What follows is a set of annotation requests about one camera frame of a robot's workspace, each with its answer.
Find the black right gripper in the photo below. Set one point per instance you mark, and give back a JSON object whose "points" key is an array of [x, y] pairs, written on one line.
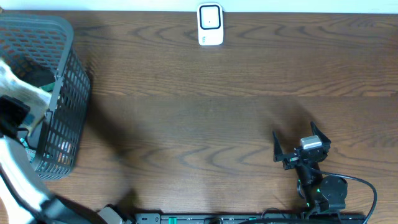
{"points": [[278, 155]]}

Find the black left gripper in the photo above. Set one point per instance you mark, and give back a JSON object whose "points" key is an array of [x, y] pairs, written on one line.
{"points": [[8, 111]]}

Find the large white snack bag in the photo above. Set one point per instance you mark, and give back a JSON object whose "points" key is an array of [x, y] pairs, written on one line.
{"points": [[35, 98]]}

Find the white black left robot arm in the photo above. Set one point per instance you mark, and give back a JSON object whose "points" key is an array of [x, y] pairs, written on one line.
{"points": [[24, 195]]}

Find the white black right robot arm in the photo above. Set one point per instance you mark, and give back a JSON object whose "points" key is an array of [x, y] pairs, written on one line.
{"points": [[322, 193]]}

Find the white barcode scanner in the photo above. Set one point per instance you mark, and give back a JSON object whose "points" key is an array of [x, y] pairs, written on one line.
{"points": [[210, 24]]}

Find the dark grey plastic basket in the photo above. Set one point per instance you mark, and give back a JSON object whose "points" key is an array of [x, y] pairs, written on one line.
{"points": [[39, 49]]}

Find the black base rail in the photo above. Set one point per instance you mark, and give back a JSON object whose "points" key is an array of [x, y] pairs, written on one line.
{"points": [[271, 216]]}

